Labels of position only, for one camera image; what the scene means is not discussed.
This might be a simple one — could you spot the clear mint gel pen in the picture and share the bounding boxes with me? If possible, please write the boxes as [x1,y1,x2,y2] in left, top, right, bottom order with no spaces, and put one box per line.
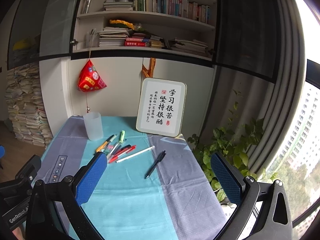
[102,134,117,152]

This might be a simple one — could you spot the orange black pen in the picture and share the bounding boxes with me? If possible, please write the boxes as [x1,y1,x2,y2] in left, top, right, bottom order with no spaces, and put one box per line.
[95,134,114,152]

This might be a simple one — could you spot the pink green eraser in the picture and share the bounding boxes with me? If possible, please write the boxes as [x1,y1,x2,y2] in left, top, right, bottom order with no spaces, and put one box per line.
[104,145,114,155]

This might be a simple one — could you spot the red gel pen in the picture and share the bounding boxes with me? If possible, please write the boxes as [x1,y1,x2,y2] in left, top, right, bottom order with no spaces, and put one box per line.
[108,145,136,163]

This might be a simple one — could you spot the green highlighter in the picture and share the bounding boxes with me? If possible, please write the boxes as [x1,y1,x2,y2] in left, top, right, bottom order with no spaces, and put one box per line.
[118,130,125,144]

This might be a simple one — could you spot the white pen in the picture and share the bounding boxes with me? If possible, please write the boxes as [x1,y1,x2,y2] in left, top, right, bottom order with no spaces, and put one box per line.
[116,145,155,163]

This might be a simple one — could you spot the tall stack of papers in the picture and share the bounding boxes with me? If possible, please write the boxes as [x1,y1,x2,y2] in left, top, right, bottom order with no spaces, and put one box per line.
[5,62,53,147]

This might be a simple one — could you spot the green potted plant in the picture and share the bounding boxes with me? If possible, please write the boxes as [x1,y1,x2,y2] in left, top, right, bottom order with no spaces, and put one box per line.
[187,101,264,203]

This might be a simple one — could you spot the translucent plastic pen cup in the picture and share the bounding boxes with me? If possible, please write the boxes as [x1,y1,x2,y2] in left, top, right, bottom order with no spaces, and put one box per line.
[84,112,104,141]

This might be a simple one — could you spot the blue grey tablecloth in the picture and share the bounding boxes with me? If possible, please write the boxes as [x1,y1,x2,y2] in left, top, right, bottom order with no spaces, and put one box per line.
[35,115,227,240]

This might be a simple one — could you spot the framed calligraphy sign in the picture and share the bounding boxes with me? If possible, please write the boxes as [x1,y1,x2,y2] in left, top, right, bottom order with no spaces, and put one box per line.
[136,77,187,137]

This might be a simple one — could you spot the red pyramid hanging ornament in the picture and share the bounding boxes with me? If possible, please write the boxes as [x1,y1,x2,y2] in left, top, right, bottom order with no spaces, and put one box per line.
[77,60,107,92]

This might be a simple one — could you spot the orange striped medal ribbon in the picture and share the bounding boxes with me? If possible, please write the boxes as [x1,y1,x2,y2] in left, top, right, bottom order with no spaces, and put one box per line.
[142,57,156,78]

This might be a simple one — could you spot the grey glass cabinet door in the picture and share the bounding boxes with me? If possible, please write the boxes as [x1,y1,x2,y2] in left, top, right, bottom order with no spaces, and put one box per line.
[7,0,80,69]

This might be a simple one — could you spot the grey curtain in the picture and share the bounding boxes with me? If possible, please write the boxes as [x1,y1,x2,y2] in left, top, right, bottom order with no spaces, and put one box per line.
[200,0,306,175]

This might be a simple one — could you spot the red books stack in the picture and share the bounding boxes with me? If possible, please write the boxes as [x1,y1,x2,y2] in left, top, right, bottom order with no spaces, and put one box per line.
[124,37,150,47]

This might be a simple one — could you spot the yellow flower garland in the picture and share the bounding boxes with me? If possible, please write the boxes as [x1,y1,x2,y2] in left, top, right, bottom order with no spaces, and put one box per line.
[109,20,135,30]

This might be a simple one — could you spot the white bookshelf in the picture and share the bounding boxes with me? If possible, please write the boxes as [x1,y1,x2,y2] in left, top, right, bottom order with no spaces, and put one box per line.
[71,0,217,62]

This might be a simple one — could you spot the row of upright books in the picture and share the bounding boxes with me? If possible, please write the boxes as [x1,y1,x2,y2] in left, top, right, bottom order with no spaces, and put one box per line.
[131,0,211,24]

